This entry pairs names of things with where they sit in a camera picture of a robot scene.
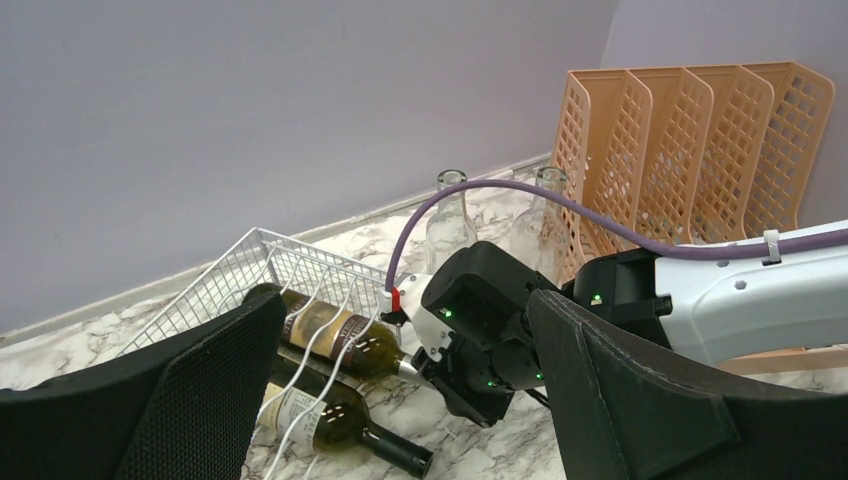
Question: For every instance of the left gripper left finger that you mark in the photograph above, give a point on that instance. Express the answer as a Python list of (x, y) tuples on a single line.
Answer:
[(181, 408)]

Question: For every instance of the clear textured glass bottle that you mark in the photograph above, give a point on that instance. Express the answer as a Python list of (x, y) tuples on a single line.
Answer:
[(539, 238)]

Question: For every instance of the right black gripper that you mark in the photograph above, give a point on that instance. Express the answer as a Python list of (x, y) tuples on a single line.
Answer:
[(480, 385)]

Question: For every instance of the clear square glass bottle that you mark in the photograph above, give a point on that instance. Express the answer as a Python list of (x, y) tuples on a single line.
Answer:
[(449, 229)]

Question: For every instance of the orange plastic file organizer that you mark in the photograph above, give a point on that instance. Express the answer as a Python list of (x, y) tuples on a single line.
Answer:
[(690, 156)]

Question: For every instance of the silver-neck green wine bottle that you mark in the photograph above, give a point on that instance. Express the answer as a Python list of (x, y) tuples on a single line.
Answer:
[(368, 351)]

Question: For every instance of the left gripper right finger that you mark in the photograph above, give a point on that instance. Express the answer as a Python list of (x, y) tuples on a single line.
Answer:
[(626, 408)]

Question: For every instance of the white wire wine rack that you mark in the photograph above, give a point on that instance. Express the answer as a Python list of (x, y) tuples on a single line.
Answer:
[(263, 256)]

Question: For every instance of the dark-neck green wine bottle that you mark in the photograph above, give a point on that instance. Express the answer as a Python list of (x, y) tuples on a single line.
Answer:
[(340, 423)]

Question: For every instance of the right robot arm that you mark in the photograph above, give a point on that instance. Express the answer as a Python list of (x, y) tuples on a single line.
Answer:
[(479, 347)]

